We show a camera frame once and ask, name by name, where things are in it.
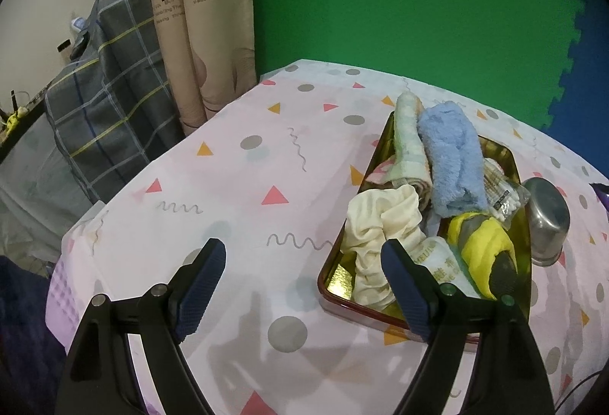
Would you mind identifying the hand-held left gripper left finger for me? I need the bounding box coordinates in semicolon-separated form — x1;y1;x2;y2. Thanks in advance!
62;238;227;415

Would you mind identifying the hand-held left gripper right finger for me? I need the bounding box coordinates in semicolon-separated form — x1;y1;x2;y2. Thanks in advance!
381;238;555;415

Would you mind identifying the white towel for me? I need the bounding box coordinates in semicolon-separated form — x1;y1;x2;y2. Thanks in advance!
413;237;482;300

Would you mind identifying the red tin box gold inside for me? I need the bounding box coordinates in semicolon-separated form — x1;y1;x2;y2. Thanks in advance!
317;111;534;352

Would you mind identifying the cream scrunchie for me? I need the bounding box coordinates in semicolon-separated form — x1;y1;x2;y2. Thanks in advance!
346;185;430;309

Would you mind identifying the yellow and grey cloth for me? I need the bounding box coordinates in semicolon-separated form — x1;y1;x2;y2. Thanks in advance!
445;211;520;302

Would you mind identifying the cotton swab packet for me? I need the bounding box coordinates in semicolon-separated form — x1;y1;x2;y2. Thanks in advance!
480;158;532;226

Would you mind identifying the dotted pastel towel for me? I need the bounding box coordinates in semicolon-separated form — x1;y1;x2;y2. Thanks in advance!
366;92;435;207

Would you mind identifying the light blue towel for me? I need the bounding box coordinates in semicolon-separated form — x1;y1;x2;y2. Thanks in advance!
418;105;492;222

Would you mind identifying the pink patterned tablecloth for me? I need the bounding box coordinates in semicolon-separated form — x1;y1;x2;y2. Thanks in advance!
45;58;609;415

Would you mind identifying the steel bowl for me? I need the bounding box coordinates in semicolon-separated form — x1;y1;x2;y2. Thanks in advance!
522;177;571;267

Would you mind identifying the dark blue cloth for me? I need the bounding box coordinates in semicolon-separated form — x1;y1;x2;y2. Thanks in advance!
0;254;68;415

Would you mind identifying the grey plaid cloth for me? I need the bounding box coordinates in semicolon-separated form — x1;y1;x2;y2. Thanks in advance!
45;0;187;205

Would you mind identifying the black foil packet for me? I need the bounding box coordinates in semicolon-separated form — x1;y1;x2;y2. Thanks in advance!
589;182;609;209

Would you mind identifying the beige printed curtain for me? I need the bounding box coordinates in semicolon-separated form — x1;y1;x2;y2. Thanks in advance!
121;0;260;138

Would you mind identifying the blue foam mat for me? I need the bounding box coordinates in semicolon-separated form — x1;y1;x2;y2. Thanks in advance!
547;0;609;188

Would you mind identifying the small white blue device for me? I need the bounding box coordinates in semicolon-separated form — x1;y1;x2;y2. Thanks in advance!
70;17;92;60

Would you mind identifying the black cable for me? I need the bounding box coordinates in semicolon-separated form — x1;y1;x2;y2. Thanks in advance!
554;371;601;415

